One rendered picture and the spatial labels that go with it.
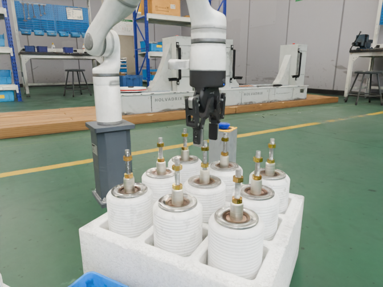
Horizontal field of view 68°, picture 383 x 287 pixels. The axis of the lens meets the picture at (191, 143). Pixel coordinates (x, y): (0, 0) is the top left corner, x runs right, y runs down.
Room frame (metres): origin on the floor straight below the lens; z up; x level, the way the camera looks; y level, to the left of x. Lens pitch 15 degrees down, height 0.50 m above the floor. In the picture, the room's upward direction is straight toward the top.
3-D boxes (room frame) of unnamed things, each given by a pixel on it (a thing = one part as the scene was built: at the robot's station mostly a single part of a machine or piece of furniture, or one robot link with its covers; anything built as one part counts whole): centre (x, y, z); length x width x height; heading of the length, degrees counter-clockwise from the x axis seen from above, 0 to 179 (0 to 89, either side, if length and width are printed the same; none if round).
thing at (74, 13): (6.17, 2.33, 1.54); 0.32 x 0.02 x 0.25; 122
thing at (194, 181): (0.60, -0.03, 0.25); 0.08 x 0.08 x 0.01
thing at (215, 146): (0.89, -0.10, 0.16); 0.07 x 0.07 x 0.31; 62
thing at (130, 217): (0.55, 0.13, 0.16); 0.10 x 0.10 x 0.18
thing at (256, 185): (0.55, -0.13, 0.26); 0.02 x 0.02 x 0.03
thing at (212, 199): (0.60, -0.03, 0.16); 0.10 x 0.10 x 0.18
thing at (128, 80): (5.25, 1.16, 0.19); 0.50 x 0.41 x 0.37; 37
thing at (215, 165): (0.71, -0.09, 0.25); 0.08 x 0.08 x 0.01
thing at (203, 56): (0.62, -0.02, 0.53); 0.11 x 0.09 x 0.06; 58
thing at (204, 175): (0.60, -0.03, 0.26); 0.02 x 0.02 x 0.03
